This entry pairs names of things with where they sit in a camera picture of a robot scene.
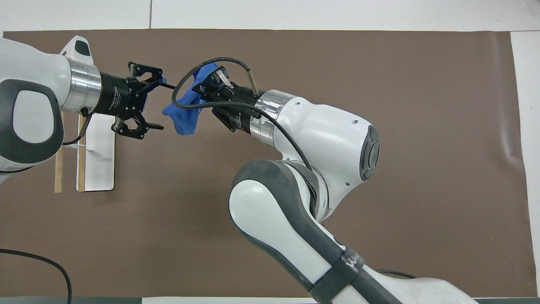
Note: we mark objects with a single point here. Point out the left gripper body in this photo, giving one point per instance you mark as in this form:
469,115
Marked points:
116,96

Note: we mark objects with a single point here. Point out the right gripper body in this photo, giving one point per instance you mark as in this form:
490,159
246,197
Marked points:
239,110

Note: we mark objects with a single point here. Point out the blue towel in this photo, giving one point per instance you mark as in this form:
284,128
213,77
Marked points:
185,118

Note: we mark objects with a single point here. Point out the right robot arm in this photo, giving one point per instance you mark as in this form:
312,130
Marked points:
320,135

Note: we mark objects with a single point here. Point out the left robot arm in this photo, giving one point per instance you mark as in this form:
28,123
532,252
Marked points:
33,67

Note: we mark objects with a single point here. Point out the wooden towel rack white base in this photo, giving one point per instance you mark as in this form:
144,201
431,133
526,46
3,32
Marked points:
101,156

